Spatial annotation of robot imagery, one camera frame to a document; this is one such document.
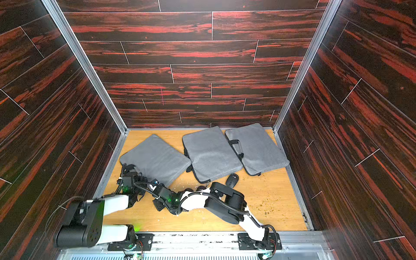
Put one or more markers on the grey laptop bag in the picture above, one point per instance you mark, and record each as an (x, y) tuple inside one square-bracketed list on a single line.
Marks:
[(156, 159), (211, 155), (256, 149)]

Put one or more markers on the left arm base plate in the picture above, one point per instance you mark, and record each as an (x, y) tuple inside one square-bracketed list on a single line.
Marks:
[(142, 242)]

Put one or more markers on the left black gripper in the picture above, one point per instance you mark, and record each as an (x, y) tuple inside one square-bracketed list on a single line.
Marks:
[(143, 180)]

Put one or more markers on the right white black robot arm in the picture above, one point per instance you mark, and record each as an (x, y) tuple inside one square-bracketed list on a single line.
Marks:
[(224, 202)]

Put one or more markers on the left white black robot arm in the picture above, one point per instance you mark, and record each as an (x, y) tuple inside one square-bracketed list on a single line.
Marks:
[(83, 226)]

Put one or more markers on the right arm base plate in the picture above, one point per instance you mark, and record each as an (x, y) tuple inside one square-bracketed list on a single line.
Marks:
[(272, 242)]

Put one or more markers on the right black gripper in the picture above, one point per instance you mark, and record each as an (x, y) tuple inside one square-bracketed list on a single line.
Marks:
[(156, 192)]

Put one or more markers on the aluminium front rail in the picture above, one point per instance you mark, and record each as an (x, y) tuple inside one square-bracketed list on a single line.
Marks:
[(216, 245)]

